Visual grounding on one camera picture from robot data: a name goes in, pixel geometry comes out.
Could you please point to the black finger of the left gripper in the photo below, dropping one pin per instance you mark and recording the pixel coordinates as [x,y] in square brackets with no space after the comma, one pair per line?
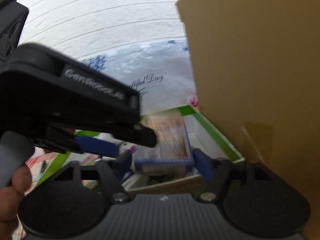
[142,134]

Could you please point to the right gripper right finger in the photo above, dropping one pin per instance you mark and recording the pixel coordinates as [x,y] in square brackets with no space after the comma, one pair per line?
[218,175]

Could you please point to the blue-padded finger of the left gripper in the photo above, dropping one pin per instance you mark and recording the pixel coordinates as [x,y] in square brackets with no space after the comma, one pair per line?
[97,143]

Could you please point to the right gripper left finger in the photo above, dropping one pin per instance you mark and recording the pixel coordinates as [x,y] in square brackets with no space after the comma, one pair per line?
[68,187]

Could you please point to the blue bordered card pack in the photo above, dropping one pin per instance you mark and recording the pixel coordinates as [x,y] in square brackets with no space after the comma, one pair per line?
[172,154]

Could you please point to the person's left hand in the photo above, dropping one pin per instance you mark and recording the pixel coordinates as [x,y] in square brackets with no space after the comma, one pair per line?
[11,197]

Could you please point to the red plaid bedsheet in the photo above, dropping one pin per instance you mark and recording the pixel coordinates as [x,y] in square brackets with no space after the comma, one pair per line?
[44,165]

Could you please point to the green cardboard box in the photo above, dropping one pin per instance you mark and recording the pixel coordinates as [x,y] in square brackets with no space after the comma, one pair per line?
[203,135]

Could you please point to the floral white pillow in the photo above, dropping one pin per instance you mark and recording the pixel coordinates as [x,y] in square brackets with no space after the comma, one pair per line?
[160,71]

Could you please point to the brown cardboard panel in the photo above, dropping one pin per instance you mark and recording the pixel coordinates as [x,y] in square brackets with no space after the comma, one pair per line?
[256,67]

